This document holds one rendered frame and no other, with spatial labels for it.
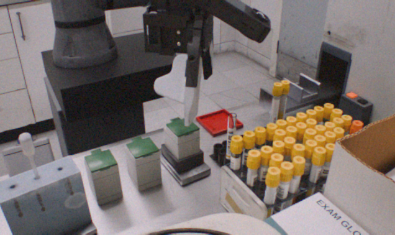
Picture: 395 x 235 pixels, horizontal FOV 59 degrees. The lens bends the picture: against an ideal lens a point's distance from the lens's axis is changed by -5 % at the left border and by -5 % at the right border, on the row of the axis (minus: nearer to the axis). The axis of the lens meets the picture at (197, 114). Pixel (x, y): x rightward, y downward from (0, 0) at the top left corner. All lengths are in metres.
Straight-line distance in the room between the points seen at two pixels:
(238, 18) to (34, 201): 0.33
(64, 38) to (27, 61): 1.37
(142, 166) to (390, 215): 0.33
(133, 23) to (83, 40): 2.15
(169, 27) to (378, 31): 0.41
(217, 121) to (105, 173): 0.28
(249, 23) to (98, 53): 0.44
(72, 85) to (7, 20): 1.40
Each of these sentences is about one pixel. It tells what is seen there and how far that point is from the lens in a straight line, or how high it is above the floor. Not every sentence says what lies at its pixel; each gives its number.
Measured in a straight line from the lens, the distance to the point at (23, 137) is 0.44.
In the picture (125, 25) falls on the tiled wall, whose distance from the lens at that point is 2.93.
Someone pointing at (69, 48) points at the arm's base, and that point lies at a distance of 0.83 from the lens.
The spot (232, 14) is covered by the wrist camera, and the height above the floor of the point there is 1.14.
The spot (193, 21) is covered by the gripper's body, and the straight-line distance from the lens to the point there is 0.47.
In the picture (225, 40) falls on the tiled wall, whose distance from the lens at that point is 3.42.
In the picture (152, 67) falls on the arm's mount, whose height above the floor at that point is 0.95.
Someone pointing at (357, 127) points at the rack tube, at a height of 0.99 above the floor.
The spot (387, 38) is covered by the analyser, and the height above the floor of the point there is 1.06.
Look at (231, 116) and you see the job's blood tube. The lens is 0.55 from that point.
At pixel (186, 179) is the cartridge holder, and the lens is 0.57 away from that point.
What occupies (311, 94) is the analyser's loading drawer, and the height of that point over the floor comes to 0.92.
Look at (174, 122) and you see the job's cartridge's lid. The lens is 0.57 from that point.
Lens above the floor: 1.26
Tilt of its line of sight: 31 degrees down
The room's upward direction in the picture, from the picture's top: straight up
